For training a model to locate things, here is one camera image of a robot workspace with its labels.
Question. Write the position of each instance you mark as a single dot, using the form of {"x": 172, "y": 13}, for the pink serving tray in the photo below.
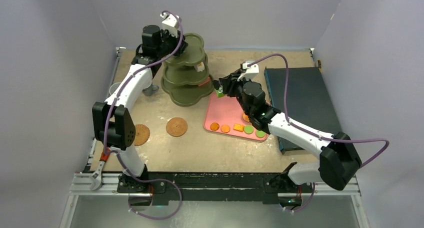
{"x": 226, "y": 110}

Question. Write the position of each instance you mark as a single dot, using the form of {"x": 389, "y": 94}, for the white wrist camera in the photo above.
{"x": 248, "y": 71}
{"x": 170, "y": 23}

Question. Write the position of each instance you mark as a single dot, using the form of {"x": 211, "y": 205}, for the yellow egg tart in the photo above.
{"x": 245, "y": 117}

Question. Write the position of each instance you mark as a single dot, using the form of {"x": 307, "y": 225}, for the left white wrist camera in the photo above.
{"x": 170, "y": 23}

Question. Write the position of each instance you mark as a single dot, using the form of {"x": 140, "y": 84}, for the green macaron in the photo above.
{"x": 260, "y": 134}
{"x": 248, "y": 129}

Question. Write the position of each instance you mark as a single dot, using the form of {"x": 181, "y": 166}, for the yellow square cracker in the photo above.
{"x": 238, "y": 127}

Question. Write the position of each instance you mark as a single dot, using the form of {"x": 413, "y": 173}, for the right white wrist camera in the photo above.
{"x": 248, "y": 71}

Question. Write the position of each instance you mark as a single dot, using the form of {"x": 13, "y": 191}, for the green three-tier stand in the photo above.
{"x": 180, "y": 79}

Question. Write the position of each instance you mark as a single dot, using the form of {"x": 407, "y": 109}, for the grey mug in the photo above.
{"x": 150, "y": 90}

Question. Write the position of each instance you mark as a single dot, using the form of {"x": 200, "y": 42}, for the round orange cookie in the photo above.
{"x": 225, "y": 128}

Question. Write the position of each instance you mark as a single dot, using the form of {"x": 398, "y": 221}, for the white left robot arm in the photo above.
{"x": 112, "y": 122}

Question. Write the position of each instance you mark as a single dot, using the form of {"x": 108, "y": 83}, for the orange mug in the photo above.
{"x": 113, "y": 88}

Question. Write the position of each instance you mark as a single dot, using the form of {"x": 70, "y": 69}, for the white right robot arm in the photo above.
{"x": 337, "y": 159}

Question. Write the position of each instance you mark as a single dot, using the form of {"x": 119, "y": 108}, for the left woven coaster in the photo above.
{"x": 142, "y": 134}

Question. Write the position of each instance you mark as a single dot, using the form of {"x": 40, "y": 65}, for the white cream roll cake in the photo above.
{"x": 200, "y": 67}

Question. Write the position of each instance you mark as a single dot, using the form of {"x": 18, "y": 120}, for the dark grey flat box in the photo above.
{"x": 307, "y": 100}

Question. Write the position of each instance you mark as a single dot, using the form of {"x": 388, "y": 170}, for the pink strawberry triangle cake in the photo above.
{"x": 205, "y": 82}

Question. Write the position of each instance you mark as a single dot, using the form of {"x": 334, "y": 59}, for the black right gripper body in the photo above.
{"x": 231, "y": 83}

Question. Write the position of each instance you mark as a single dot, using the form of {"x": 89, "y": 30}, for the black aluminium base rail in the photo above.
{"x": 163, "y": 187}

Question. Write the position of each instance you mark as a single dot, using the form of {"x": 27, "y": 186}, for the red handled tool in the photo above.
{"x": 104, "y": 156}

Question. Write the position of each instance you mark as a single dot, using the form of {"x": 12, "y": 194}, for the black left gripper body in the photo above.
{"x": 169, "y": 43}

